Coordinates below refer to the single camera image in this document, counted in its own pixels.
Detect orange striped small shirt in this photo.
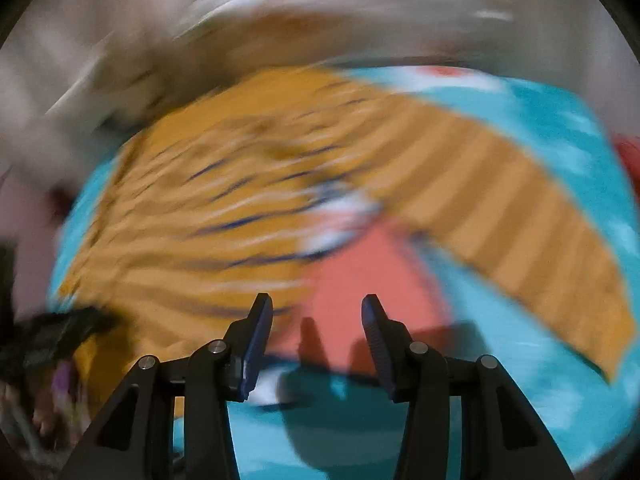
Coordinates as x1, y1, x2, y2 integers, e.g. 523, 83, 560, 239
60, 67, 639, 408

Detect teal cartoon star blanket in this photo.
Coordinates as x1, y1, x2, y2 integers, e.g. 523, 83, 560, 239
50, 66, 639, 479

